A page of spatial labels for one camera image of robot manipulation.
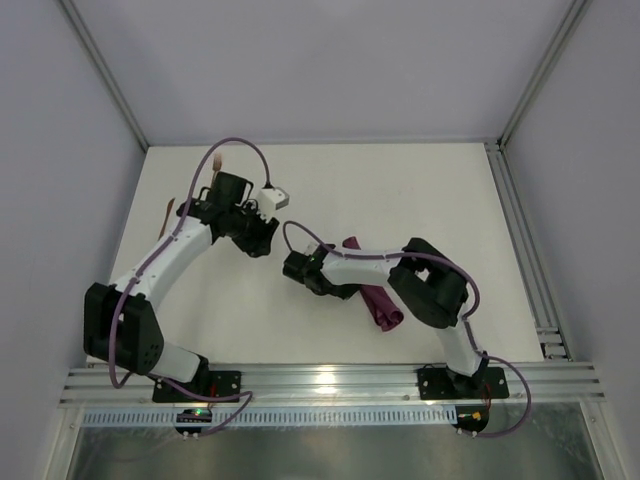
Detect purple satin napkin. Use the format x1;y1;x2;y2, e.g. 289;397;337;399
341;235;405;334

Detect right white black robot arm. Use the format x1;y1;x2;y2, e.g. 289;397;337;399
283;238;488;398

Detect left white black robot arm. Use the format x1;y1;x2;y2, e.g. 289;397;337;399
83;173;289;398

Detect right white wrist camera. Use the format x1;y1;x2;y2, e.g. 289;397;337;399
305;242;323;256

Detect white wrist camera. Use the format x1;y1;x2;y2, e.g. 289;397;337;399
256;187;290;218
305;242;323;256

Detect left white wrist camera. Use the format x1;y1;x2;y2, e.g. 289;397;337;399
256;187;290;218

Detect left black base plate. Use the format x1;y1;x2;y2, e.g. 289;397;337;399
152;370;242;404

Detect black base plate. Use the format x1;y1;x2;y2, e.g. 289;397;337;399
152;370;242;404
416;361;510;400

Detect grey slotted cable duct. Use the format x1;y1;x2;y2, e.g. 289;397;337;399
81;404;457;428

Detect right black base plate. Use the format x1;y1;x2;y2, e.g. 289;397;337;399
416;361;510;400

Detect left corner aluminium post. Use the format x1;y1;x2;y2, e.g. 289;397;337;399
56;0;150;152

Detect corner aluminium post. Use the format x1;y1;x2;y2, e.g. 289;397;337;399
56;0;150;152
497;0;592;150

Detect right side aluminium rail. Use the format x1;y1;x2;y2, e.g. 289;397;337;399
485;142;573;362

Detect aluminium rail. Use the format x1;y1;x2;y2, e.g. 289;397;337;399
485;142;573;362
60;362;605;407

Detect front aluminium rail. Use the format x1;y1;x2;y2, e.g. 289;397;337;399
60;362;605;407

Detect right corner aluminium post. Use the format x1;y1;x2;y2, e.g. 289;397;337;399
497;0;592;150

